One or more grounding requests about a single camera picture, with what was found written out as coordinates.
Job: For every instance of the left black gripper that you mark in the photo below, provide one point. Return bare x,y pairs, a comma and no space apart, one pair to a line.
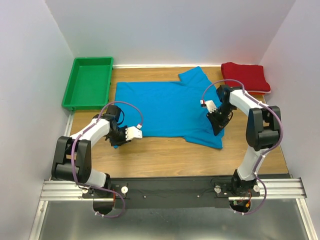
122,141

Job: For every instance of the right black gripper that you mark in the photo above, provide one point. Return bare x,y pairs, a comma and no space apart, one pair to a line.
217,125

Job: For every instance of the blue t shirt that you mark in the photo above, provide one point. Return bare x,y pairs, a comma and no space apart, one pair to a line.
171,108

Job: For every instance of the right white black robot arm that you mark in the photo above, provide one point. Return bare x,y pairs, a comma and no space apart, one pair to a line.
264,131

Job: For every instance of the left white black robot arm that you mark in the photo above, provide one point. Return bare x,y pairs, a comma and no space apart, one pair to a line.
72,159

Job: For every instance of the folded red t shirt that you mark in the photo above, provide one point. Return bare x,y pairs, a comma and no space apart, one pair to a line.
230,68

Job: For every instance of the green plastic tray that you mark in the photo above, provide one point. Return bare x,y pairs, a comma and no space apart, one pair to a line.
88,84

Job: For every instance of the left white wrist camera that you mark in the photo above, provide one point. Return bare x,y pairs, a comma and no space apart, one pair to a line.
133,133

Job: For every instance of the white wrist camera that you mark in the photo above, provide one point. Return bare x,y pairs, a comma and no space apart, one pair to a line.
210,105
133,133

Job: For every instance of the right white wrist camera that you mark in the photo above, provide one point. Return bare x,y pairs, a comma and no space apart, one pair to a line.
210,105

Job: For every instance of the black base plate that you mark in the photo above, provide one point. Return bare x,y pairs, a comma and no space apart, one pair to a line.
174,192

